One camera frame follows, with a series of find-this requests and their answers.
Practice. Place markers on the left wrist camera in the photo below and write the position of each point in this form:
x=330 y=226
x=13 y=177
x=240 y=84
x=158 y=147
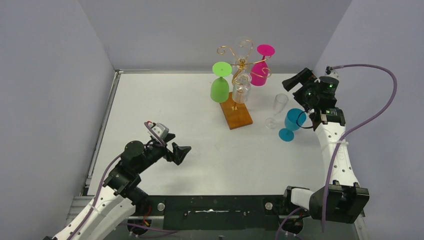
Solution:
x=157 y=130

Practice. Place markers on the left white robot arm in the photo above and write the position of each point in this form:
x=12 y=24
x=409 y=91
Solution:
x=118 y=194

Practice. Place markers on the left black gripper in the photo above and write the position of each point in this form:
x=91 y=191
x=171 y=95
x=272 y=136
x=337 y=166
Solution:
x=171 y=151

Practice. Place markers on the clear tall flute glass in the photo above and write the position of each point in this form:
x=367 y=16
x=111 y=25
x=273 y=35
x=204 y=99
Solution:
x=279 y=104

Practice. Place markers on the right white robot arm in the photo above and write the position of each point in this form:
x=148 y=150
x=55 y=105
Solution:
x=341 y=199

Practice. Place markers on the gold wire glass rack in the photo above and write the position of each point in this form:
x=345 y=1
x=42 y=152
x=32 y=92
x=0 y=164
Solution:
x=236 y=114

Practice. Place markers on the pink plastic wine glass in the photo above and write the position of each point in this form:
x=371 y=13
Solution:
x=260 y=71

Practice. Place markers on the clear patterned wine glass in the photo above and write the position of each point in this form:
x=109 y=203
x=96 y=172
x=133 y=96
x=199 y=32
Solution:
x=241 y=88

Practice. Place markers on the clear round wine glass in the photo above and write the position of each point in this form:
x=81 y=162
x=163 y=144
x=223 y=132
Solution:
x=243 y=48

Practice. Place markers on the green plastic wine glass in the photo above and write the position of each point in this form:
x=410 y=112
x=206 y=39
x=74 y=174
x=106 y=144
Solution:
x=219 y=91

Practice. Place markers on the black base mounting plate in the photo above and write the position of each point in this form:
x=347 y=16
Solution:
x=162 y=215

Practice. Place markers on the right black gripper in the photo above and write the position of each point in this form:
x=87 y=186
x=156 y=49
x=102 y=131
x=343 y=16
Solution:
x=299 y=84

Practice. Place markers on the blue plastic wine glass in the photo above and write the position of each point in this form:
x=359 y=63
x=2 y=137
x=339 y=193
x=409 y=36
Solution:
x=294 y=120

